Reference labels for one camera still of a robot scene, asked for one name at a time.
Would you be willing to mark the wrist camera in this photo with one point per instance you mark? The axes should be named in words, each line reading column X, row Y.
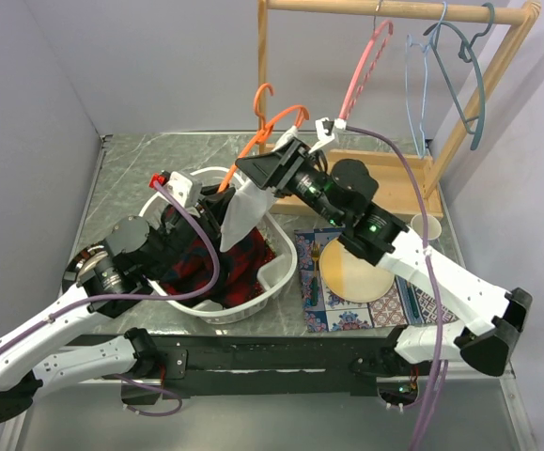
column 183, row 187
column 327, row 131

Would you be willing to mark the orange hanger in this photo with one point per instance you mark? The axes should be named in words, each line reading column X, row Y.
column 266, row 126

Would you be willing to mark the light blue mug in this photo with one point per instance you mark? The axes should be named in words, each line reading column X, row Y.
column 420, row 223

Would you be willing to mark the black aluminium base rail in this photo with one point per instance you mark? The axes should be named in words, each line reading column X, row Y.
column 197, row 365

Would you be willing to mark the light blue wire hanger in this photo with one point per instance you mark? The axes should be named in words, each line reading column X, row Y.
column 416, row 82

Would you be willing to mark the dark rimmed brown plate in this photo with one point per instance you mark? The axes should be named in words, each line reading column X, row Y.
column 88, row 268

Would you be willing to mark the gold fork green handle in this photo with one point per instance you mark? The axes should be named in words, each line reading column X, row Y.
column 314, row 284

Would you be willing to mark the white cloth garment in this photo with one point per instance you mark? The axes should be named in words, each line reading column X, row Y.
column 245, row 210

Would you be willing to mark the red polka dot garment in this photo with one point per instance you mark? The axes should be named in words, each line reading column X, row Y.
column 263, row 255

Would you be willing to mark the patterned placemat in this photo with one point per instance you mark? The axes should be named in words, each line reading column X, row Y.
column 333, row 314

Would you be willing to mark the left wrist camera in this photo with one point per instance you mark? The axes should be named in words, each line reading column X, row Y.
column 183, row 187

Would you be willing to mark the red plaid skirt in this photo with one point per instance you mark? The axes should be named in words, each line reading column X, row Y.
column 235, row 284

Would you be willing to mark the white plastic laundry basket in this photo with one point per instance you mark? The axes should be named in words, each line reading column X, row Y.
column 273, row 276

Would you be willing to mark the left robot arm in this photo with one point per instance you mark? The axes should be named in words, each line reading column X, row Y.
column 31, row 362

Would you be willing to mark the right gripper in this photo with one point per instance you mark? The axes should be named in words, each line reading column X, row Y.
column 277, row 169

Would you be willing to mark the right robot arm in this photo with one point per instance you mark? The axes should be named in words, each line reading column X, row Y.
column 489, row 320

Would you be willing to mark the cream yellow plate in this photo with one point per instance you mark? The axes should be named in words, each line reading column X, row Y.
column 352, row 278

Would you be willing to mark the gold spoon green handle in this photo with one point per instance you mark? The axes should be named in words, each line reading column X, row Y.
column 412, row 300

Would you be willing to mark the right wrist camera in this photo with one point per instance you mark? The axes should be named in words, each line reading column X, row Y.
column 327, row 131

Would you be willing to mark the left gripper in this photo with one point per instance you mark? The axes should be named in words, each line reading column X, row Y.
column 213, row 205

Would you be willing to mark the wooden clothes rack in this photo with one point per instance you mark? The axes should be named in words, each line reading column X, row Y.
column 395, row 192

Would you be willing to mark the pink hanger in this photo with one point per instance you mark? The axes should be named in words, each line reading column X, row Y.
column 366, row 64

